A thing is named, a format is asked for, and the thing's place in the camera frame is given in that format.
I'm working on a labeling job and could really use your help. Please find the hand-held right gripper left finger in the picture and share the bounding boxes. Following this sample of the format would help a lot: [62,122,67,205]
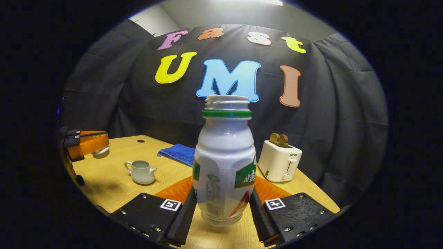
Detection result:
[111,176,198,247]

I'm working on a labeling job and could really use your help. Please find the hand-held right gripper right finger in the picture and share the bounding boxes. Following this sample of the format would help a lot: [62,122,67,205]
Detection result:
[249,176,336,247]

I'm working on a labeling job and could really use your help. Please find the white teacup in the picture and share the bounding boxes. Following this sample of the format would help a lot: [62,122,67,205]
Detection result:
[124,160,158,185]

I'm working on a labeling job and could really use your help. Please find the white plastic water bottle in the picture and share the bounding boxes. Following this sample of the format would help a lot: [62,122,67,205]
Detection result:
[192,95,257,227]

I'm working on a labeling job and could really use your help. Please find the white toaster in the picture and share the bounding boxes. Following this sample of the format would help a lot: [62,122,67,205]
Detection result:
[257,140,302,183]

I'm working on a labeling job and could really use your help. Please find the blue towel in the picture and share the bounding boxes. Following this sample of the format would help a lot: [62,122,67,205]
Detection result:
[157,144,196,167]

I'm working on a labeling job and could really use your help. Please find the brown toast slice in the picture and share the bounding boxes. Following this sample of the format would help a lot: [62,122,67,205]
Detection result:
[270,133,289,148]

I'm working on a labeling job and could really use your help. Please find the black backdrop cloth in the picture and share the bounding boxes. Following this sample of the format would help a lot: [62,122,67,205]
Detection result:
[62,20,388,208]

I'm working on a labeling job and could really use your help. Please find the large ceiling light panel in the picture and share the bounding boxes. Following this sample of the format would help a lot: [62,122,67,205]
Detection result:
[221,0,283,6]

